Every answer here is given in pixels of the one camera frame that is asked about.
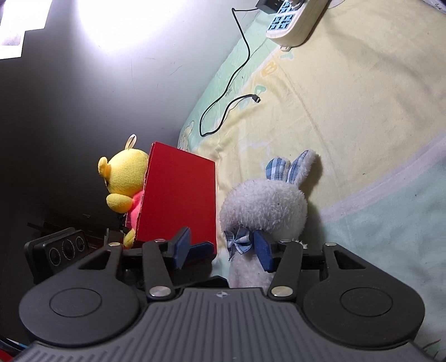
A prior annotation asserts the white bunny plush front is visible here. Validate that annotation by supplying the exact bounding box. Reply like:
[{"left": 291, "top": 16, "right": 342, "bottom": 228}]
[{"left": 219, "top": 149, "right": 317, "bottom": 290}]

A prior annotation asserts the yellow tiger plush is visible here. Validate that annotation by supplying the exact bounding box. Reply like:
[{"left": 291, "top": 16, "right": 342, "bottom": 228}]
[{"left": 98, "top": 134, "right": 149, "bottom": 249}]

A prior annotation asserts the red cardboard box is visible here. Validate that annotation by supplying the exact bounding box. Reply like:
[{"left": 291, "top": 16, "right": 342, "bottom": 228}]
[{"left": 135, "top": 142, "right": 217, "bottom": 256}]

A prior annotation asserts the white blue power strip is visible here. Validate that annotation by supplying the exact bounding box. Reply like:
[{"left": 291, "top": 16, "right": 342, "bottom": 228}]
[{"left": 266, "top": 0, "right": 329, "bottom": 48}]

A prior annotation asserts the black power adapter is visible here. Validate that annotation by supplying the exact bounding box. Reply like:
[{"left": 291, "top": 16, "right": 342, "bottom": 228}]
[{"left": 256, "top": 0, "right": 283, "bottom": 14}]

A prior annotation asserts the black thin cable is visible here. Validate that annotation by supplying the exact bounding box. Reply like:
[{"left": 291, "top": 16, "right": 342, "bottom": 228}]
[{"left": 199, "top": 6, "right": 263, "bottom": 138}]

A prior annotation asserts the white wall paper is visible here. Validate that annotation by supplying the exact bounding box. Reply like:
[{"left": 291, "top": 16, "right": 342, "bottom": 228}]
[{"left": 1, "top": 0, "right": 52, "bottom": 60}]

